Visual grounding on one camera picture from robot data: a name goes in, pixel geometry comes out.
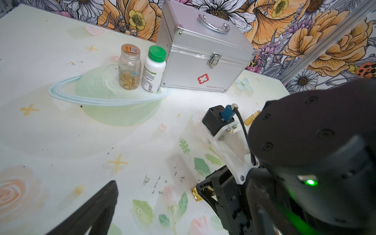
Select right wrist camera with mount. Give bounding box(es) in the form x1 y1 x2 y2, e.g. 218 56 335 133
202 104 259 185

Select clear jar brown contents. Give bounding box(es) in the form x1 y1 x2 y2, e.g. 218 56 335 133
118 44 142 90

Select white bottle green cap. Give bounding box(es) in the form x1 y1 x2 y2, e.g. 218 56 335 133
142 46 166 93

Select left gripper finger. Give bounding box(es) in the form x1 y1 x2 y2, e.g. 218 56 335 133
48 180 118 235

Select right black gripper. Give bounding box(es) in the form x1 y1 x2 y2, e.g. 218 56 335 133
196 166 264 235

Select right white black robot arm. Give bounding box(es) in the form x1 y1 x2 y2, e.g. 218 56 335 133
196 79 376 235

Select square black gold lipstick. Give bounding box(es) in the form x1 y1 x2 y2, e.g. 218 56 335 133
191 187 215 202

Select silver aluminium first aid case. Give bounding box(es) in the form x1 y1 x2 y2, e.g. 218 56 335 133
156 1 256 93

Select right aluminium corner post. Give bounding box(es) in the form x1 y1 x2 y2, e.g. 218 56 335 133
279 1 376 84

